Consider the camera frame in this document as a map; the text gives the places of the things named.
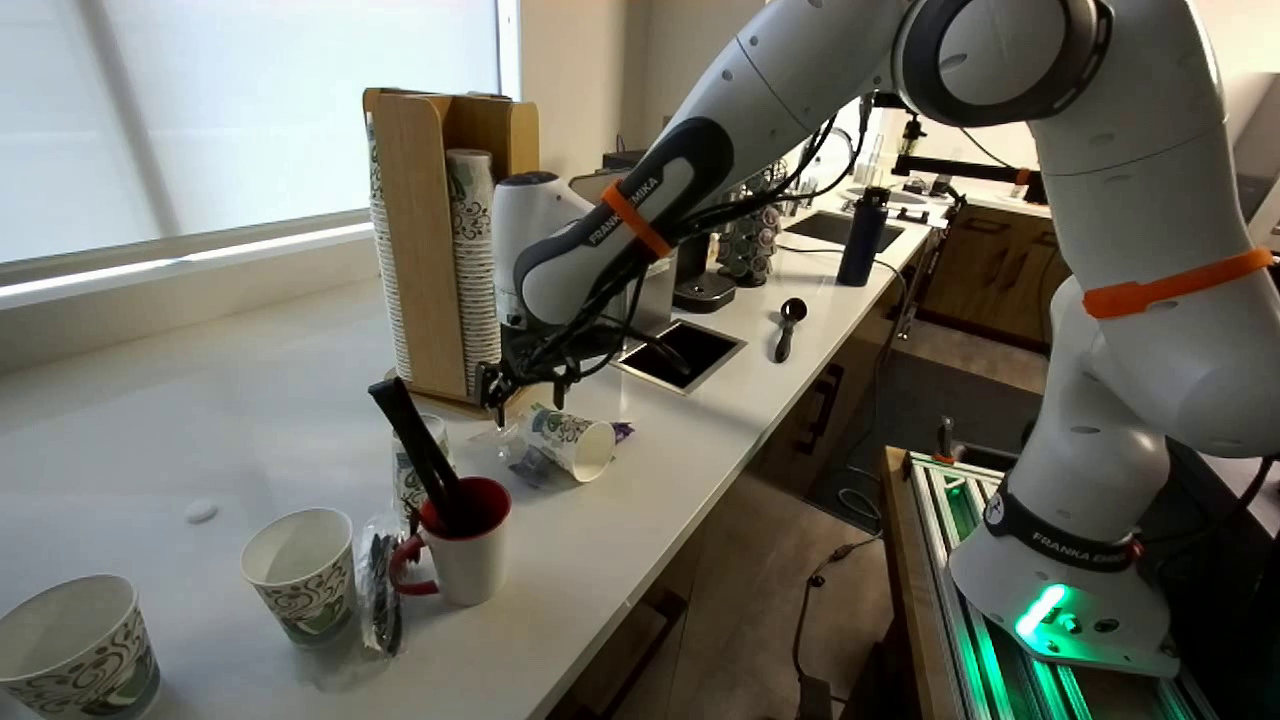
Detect front left paper cup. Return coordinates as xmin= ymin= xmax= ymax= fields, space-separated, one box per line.
xmin=0 ymin=574 xmax=159 ymax=720

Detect scissors in plastic wrap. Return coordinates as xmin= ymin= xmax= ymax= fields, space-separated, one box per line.
xmin=362 ymin=533 xmax=440 ymax=656

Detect black coffee grinder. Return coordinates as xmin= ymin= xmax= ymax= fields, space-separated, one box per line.
xmin=672 ymin=234 xmax=737 ymax=313

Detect white bottle cap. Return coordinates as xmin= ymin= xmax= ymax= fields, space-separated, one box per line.
xmin=186 ymin=499 xmax=220 ymax=524

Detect wooden cup dispenser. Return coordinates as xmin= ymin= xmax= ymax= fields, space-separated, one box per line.
xmin=363 ymin=88 xmax=539 ymax=405

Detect black coffee scoop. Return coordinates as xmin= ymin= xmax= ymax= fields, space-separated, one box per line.
xmin=774 ymin=296 xmax=807 ymax=362

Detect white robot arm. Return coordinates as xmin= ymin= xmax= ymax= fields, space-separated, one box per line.
xmin=480 ymin=0 xmax=1280 ymax=674

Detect patterned jar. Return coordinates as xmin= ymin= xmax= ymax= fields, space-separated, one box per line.
xmin=718 ymin=202 xmax=782 ymax=287

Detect black bottle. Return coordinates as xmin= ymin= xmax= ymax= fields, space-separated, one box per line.
xmin=837 ymin=188 xmax=890 ymax=287

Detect black utensil in mug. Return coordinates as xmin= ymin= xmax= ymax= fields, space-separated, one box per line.
xmin=368 ymin=376 xmax=474 ymax=535

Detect clear plastic bag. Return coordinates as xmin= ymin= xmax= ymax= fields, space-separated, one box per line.
xmin=503 ymin=405 xmax=634 ymax=483

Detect middle patterned paper cup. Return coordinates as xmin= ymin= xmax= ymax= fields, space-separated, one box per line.
xmin=245 ymin=509 xmax=358 ymax=644

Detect green lit robot base rail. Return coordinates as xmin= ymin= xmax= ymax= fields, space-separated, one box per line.
xmin=879 ymin=446 xmax=1217 ymax=720

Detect stacked patterned paper cups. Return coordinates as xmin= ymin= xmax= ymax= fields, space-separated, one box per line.
xmin=447 ymin=149 xmax=499 ymax=394

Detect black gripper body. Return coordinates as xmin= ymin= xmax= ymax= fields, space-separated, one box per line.
xmin=480 ymin=324 xmax=616 ymax=407

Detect red and white mug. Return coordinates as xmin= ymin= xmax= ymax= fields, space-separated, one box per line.
xmin=418 ymin=474 xmax=511 ymax=604

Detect wooden cabinet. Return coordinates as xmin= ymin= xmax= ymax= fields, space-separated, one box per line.
xmin=919 ymin=202 xmax=1070 ymax=352

